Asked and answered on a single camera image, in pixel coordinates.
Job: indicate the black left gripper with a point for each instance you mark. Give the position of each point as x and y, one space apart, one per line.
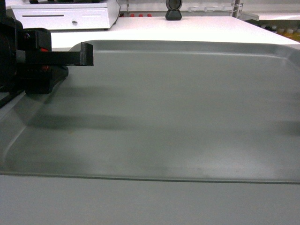
26 60

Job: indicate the grey rectangular serving tray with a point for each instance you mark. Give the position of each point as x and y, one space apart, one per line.
162 110

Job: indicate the white cash drawer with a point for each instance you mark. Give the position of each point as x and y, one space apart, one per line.
67 15

